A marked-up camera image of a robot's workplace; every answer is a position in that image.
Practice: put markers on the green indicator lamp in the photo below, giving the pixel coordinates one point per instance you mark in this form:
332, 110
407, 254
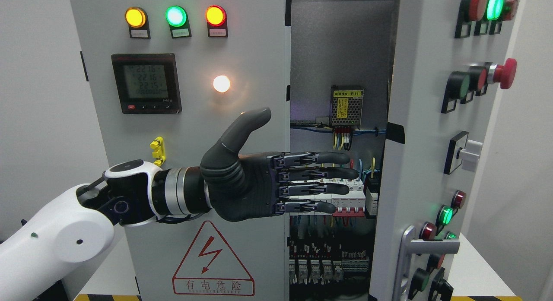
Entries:
177, 19

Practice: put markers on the black digital power meter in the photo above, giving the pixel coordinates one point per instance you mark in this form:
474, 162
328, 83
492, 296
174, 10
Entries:
147, 83

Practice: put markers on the yellow indicator lamp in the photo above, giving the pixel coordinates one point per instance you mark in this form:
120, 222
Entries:
138, 23

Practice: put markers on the white glowing indicator lamp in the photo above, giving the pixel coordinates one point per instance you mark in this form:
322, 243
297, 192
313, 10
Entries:
221, 83

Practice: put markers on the red high voltage warning sticker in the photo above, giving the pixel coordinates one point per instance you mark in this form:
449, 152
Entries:
211, 267

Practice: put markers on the grey cabinet door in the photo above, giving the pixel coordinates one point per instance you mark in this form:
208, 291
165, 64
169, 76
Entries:
438, 89
255, 58

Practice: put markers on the red emergency stop button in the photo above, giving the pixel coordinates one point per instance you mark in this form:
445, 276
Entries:
503, 74

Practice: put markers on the red indicator lamp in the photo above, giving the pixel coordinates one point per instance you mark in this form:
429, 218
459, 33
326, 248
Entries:
216, 19

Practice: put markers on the yellow terminal post block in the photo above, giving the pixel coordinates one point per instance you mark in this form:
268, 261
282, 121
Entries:
158, 151

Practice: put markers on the black white surge protector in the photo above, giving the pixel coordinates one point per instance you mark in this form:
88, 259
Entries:
372, 190

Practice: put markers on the white socket breaker row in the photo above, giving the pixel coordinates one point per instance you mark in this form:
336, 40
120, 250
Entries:
351, 205

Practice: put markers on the metal mesh power supply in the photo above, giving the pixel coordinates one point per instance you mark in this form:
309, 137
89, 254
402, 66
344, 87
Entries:
346, 106

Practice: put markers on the white selector switch right door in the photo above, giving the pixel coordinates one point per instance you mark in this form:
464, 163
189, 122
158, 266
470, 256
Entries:
462, 152

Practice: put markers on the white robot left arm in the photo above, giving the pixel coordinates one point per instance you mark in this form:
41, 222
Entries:
80, 223

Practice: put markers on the silver door handle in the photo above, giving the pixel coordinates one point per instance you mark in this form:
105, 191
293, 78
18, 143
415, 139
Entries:
409, 281

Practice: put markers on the lower relay terminal row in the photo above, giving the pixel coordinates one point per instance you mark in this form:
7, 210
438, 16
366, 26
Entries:
322, 261

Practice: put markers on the dark grey robot left hand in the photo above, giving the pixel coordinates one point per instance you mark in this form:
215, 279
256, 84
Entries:
268, 184

